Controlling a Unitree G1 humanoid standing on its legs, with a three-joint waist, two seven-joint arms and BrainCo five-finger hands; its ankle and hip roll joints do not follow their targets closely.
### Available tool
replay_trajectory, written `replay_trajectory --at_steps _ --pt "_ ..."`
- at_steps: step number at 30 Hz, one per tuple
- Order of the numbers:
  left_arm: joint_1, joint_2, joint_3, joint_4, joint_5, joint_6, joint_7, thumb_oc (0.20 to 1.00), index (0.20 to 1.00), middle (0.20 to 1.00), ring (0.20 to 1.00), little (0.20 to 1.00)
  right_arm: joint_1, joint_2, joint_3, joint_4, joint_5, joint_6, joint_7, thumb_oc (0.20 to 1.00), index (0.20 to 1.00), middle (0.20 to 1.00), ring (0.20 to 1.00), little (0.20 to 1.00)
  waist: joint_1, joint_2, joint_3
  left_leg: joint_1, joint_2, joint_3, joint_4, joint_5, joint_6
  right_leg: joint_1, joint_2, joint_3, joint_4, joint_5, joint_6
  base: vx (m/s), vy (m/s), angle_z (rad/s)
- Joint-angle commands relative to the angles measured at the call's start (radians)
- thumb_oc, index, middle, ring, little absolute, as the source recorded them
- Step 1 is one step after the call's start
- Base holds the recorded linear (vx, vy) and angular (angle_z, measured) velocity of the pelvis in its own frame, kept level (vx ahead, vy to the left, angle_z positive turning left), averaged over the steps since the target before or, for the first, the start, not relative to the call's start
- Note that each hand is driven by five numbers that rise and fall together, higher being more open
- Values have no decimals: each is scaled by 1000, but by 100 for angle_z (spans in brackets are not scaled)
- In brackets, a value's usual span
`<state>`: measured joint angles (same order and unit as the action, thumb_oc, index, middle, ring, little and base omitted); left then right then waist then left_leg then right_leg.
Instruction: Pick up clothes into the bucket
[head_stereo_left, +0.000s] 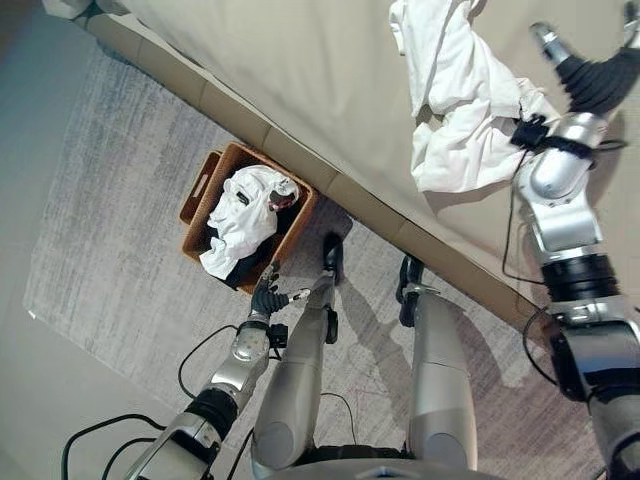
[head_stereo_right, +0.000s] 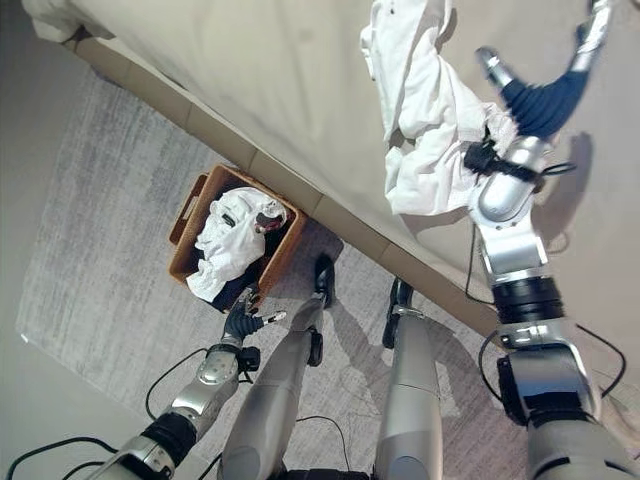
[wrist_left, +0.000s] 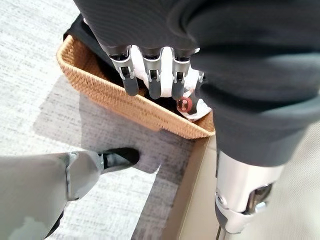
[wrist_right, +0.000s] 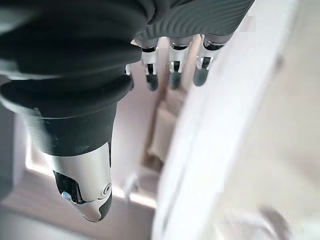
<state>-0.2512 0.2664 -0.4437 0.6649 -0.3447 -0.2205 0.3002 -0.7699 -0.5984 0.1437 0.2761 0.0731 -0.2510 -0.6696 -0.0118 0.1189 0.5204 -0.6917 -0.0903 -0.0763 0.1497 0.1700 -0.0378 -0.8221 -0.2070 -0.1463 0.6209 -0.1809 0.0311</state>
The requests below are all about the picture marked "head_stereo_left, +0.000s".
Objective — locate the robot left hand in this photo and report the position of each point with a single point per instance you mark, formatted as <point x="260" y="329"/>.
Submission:
<point x="264" y="301"/>

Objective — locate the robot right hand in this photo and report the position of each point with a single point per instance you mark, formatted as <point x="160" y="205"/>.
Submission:
<point x="595" y="80"/>

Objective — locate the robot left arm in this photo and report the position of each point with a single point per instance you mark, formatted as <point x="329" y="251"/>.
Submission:
<point x="225" y="385"/>

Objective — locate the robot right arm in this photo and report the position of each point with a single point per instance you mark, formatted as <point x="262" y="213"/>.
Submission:
<point x="570" y="225"/>

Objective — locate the dark garment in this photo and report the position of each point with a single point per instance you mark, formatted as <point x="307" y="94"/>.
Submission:
<point x="247" y="272"/>

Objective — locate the brown wicker basket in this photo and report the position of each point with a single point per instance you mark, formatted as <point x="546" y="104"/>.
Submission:
<point x="295" y="235"/>

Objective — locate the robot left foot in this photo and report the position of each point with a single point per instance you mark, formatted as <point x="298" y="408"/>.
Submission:
<point x="333" y="257"/>

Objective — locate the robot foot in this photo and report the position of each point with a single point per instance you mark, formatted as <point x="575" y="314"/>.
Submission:
<point x="407" y="280"/>
<point x="333" y="257"/>

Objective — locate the robot left leg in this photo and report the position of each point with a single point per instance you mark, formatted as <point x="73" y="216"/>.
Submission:
<point x="295" y="380"/>

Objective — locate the robot leg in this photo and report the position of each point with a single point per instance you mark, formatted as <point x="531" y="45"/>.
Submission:
<point x="295" y="380"/>
<point x="440" y="380"/>

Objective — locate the white garment with black tag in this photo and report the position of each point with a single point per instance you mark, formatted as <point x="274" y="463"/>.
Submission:
<point x="240" y="220"/>

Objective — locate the red patterned garment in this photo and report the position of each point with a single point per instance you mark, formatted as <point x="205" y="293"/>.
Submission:
<point x="284" y="200"/>

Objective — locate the large white crumpled garment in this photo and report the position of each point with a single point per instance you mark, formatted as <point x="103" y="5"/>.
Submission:
<point x="460" y="100"/>

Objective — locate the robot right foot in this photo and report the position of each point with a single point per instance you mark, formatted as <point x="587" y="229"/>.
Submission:
<point x="407" y="280"/>

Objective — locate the grey rug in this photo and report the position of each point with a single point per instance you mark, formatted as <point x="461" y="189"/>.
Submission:
<point x="125" y="250"/>

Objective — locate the tan upholstered bed base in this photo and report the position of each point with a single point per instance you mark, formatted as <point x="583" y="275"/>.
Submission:
<point x="300" y="155"/>

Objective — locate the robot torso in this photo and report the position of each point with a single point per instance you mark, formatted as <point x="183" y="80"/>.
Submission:
<point x="360" y="467"/>

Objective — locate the robot right leg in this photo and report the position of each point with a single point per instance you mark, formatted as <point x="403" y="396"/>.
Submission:
<point x="440" y="380"/>

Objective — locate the beige bed mattress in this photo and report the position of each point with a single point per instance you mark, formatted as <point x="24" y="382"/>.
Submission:
<point x="325" y="80"/>

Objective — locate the white bedding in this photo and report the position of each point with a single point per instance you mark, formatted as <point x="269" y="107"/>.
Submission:
<point x="65" y="6"/>

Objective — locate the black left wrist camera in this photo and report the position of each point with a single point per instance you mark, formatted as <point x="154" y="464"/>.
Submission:
<point x="278" y="336"/>

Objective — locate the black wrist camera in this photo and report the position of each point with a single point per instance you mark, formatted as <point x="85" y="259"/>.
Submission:
<point x="529" y="132"/>
<point x="278" y="336"/>

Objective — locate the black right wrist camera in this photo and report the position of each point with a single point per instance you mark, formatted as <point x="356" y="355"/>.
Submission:
<point x="529" y="132"/>

